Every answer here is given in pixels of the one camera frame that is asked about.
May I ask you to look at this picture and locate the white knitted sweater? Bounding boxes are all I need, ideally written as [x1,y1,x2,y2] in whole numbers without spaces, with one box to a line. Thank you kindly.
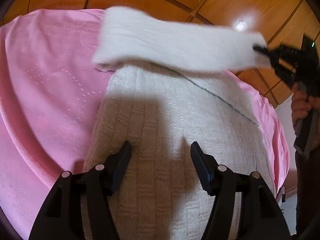
[84,7,277,239]

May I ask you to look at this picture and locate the person's right hand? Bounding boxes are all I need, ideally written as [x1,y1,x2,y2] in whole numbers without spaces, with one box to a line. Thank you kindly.
[291,83,319,130]

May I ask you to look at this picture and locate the wooden wardrobe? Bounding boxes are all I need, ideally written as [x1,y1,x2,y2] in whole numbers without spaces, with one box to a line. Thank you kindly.
[1,0,319,110]

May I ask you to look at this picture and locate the pink bed sheet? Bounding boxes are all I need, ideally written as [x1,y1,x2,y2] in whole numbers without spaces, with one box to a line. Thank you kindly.
[1,7,290,239]

